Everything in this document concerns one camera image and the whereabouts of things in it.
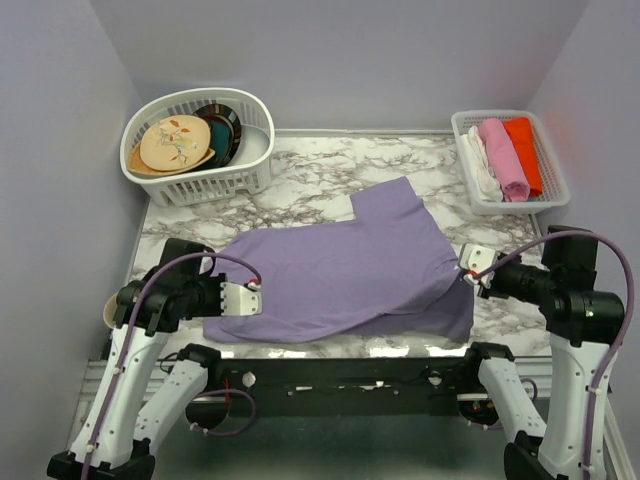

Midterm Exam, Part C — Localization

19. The white rectangular tray basket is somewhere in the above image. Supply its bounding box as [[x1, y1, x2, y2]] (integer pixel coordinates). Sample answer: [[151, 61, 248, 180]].
[[451, 110, 570, 215]]

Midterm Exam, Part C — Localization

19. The purple t shirt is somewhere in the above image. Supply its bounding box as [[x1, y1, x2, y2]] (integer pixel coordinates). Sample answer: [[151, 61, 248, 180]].
[[203, 177, 474, 344]]

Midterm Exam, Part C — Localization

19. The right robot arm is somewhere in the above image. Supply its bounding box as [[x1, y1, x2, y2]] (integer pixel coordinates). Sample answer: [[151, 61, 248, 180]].
[[459, 226, 634, 479]]

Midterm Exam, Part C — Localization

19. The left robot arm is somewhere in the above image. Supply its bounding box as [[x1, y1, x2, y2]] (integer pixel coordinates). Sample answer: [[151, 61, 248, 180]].
[[46, 239, 226, 479]]

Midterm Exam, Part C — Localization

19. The beige cup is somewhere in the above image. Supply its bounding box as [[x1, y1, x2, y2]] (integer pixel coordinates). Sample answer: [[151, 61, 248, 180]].
[[103, 293, 118, 330]]

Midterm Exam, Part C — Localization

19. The pink rolled t shirt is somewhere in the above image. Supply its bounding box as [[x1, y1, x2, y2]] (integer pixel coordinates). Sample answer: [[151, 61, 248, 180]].
[[478, 118, 530, 202]]

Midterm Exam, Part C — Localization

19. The white rolled t shirt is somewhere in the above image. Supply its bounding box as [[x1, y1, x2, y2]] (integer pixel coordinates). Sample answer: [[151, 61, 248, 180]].
[[460, 126, 503, 202]]

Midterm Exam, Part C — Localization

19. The orange leaf shaped plate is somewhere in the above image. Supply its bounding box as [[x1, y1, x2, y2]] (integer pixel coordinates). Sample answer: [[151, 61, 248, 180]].
[[126, 145, 215, 178]]

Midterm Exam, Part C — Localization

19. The beige floral plate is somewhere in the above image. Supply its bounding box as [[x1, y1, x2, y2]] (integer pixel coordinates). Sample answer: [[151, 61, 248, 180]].
[[139, 115, 211, 172]]

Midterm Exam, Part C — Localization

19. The orange rolled t shirt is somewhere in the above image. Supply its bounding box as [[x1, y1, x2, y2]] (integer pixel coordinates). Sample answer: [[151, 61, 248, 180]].
[[503, 117, 543, 199]]

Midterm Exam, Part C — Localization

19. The dark teal plate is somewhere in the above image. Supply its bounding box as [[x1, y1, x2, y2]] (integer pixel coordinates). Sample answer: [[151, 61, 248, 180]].
[[204, 118, 234, 169]]

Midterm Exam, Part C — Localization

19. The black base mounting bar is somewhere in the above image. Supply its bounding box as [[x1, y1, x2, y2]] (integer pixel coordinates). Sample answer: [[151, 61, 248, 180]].
[[208, 357, 488, 417]]

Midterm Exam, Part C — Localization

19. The black rimmed plate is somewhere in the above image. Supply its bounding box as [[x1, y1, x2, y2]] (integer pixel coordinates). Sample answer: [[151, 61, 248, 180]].
[[194, 103, 242, 164]]

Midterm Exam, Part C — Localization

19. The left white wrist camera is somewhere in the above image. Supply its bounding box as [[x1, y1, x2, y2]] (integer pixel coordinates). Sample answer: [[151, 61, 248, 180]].
[[220, 282, 263, 317]]

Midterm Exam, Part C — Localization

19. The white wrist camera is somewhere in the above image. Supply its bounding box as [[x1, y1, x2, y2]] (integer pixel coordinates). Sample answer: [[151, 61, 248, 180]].
[[220, 282, 263, 317], [458, 243, 499, 288]]

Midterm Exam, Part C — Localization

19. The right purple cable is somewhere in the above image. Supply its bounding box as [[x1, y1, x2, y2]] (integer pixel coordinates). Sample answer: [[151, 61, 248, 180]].
[[464, 230, 631, 480]]

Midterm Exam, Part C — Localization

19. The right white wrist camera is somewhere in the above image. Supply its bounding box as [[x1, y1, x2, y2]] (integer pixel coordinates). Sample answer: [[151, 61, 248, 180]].
[[458, 243, 499, 288]]

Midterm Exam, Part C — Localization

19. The aluminium rail frame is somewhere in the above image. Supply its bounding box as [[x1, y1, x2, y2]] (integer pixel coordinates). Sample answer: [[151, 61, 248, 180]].
[[80, 360, 108, 402]]

